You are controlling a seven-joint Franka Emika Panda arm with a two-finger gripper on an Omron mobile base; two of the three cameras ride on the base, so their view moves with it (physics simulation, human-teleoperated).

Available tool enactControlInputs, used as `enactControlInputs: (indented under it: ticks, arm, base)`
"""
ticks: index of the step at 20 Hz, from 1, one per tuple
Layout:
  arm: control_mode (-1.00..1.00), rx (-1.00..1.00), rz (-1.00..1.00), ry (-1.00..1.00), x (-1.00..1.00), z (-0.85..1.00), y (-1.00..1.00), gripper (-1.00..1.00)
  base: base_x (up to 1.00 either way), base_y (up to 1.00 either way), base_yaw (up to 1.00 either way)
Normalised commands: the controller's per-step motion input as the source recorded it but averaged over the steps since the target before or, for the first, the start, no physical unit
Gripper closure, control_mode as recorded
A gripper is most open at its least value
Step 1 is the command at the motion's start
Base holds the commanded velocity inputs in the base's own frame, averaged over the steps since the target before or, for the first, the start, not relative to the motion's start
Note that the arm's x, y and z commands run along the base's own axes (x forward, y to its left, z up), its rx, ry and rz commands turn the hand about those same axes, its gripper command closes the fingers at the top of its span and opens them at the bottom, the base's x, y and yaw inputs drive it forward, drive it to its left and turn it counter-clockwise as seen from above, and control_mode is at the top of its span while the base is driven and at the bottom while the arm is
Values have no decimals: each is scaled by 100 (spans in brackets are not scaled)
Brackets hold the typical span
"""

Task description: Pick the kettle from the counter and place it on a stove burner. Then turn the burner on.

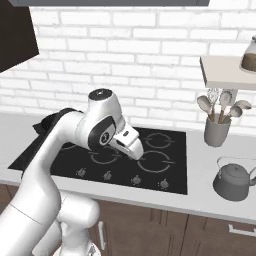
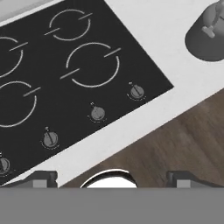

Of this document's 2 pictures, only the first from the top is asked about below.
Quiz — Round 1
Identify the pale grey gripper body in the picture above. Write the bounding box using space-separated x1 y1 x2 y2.
109 134 145 161

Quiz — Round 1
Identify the grey kettle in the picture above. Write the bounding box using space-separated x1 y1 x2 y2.
212 156 256 203

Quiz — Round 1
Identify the black hob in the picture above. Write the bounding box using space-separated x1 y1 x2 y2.
7 113 189 196

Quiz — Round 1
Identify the brown cupboard door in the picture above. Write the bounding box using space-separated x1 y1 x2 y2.
0 182 22 215
87 199 190 256

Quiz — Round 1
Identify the beige wooden spoon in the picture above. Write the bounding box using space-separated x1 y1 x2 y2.
218 90 234 123
196 95 215 123
229 99 253 118
223 105 243 124

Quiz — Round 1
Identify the grey utensil pot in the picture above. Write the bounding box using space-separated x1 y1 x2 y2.
203 113 232 149

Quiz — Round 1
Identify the black pan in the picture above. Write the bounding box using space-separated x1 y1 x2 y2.
31 107 82 135

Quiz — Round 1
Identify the metal whisk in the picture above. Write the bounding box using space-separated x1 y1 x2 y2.
206 87 221 113

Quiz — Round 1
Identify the brown drawer front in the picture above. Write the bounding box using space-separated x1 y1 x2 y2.
179 214 256 256

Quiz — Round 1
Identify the glass jar with brown contents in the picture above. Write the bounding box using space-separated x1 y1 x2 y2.
239 35 256 75

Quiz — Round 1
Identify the dark range hood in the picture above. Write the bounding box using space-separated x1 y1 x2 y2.
0 0 40 74

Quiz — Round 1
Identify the silver cupboard door handle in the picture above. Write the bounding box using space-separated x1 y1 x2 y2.
97 220 107 252

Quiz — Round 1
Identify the beige wall shelf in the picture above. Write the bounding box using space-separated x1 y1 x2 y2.
199 55 256 92

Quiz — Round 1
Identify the silver drawer handle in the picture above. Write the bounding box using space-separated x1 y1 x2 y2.
228 223 256 238

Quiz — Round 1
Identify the grey wall cupboard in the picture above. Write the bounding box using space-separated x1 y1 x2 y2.
7 0 211 8

